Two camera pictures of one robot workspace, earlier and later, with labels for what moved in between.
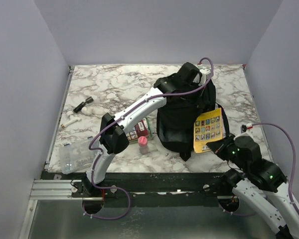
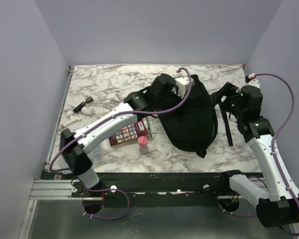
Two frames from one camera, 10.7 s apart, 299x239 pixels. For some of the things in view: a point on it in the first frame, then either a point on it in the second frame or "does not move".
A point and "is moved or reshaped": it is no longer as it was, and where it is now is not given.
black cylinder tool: [78, 107] does not move
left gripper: [195, 83] → [174, 91]
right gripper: [218, 147] → [230, 91]
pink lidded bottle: [142, 142] does not move
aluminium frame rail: [53, 189] does not move
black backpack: [175, 121] is moved or reshaped
